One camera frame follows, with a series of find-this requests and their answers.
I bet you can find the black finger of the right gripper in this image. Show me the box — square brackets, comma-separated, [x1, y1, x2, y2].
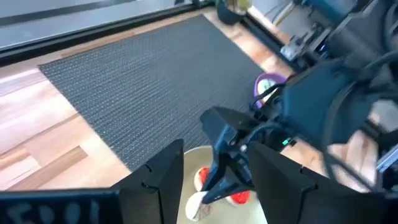
[201, 152, 255, 205]

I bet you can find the purple plate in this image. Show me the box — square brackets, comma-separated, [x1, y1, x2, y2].
[252, 72, 287, 110]

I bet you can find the dark grey woven mat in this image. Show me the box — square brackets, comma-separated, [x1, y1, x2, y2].
[37, 14, 265, 172]

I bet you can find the large green frosted donut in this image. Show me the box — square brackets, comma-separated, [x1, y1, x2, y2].
[259, 78, 278, 103]

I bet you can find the succulent in dark pot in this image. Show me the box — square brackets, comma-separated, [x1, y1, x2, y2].
[216, 0, 253, 26]

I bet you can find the small white donut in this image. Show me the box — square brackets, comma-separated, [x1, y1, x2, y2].
[185, 190, 214, 222]

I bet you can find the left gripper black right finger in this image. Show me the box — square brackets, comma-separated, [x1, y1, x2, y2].
[248, 141, 398, 224]

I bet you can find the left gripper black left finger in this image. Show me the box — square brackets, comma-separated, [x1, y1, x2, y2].
[0, 139, 185, 224]

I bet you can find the pale yellow plate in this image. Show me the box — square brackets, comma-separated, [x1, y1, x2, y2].
[176, 145, 269, 224]

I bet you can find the small orange donut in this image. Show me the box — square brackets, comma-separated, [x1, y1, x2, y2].
[193, 167, 215, 192]
[228, 190, 252, 206]

